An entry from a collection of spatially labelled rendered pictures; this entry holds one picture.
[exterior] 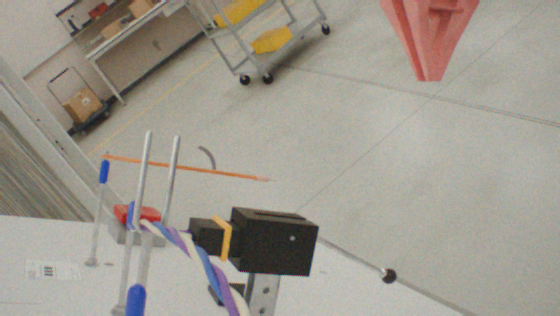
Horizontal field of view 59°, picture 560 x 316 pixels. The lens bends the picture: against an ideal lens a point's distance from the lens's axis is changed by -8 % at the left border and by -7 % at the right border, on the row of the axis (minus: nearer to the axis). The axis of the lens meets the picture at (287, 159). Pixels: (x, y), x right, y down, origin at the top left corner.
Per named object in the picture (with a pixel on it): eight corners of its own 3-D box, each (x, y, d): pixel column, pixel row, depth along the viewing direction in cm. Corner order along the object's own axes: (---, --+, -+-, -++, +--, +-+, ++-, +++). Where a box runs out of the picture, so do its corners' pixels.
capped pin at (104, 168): (102, 267, 47) (118, 152, 46) (87, 267, 46) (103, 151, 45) (96, 261, 48) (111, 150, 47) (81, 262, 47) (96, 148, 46)
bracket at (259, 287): (279, 339, 39) (291, 277, 38) (248, 338, 38) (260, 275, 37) (259, 315, 43) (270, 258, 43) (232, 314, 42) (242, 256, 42)
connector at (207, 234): (257, 258, 38) (261, 232, 38) (192, 254, 36) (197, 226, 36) (243, 247, 41) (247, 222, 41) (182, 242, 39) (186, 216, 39)
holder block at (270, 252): (309, 277, 39) (320, 225, 39) (238, 272, 37) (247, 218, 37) (289, 261, 43) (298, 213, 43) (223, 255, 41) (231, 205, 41)
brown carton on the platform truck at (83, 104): (94, 107, 779) (80, 89, 765) (104, 105, 734) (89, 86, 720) (74, 123, 763) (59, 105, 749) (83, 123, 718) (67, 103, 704)
